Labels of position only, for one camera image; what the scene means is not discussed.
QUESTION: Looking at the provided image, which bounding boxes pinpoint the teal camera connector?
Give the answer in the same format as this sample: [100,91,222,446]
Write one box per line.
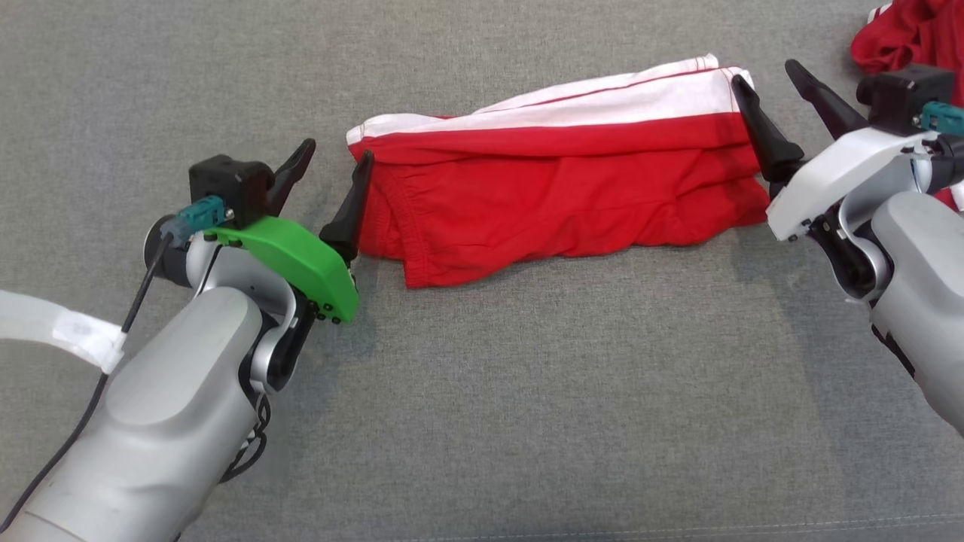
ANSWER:
[160,196,227,245]
[920,102,964,138]

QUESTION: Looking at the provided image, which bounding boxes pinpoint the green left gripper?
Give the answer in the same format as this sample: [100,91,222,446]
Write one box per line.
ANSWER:
[203,138,375,324]

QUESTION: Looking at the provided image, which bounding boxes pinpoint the white taped cable sleeve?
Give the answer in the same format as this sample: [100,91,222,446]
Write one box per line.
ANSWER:
[0,290,125,375]

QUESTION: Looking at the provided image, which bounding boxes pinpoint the red basketball shorts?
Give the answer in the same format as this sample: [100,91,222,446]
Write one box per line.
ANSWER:
[346,53,773,289]

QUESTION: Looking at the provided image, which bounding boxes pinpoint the teal left camera connector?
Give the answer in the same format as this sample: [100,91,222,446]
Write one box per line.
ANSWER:
[160,196,227,245]

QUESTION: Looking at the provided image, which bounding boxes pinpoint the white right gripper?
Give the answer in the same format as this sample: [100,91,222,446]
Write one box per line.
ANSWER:
[731,59,942,243]

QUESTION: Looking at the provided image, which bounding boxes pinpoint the teal right camera connector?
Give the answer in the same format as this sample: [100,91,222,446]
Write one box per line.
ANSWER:
[920,102,964,138]

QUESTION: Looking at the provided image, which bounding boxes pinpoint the black left camera cable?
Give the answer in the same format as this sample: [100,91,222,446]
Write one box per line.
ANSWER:
[0,233,174,531]

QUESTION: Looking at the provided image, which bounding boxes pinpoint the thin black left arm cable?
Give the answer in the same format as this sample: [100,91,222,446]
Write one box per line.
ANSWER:
[218,391,272,484]

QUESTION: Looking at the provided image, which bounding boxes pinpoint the red basketball jersey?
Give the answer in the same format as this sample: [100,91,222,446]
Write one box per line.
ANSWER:
[851,0,964,212]

